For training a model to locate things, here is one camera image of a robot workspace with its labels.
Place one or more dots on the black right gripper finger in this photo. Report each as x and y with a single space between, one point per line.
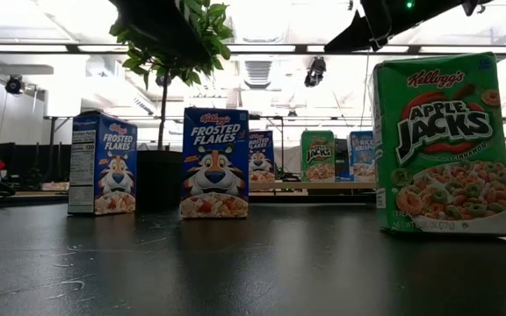
354 37

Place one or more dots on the black overhead light beam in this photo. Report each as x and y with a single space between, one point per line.
301 48

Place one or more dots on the wooden shelf board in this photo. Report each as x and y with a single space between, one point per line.
323 185

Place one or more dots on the black metal background rack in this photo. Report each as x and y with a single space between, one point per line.
52 145

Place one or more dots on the Apple Jacks cereal box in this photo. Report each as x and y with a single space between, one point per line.
442 153
319 158

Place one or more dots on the grey ceiling air vent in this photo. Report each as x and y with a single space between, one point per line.
257 72

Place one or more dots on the black plant pot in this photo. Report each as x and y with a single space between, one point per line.
158 180

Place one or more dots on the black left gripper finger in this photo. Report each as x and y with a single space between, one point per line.
161 26

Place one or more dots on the Rice Krispies cereal box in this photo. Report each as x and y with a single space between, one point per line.
360 158

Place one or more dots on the Frosted Flakes cereal box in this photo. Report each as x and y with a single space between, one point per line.
262 162
213 175
117 175

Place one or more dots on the black ceiling spotlight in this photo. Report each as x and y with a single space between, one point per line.
314 72
14 84
163 80

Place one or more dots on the green leafy potted tree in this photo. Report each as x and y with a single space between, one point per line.
215 26

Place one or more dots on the black partition panel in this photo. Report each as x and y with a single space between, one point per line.
24 158

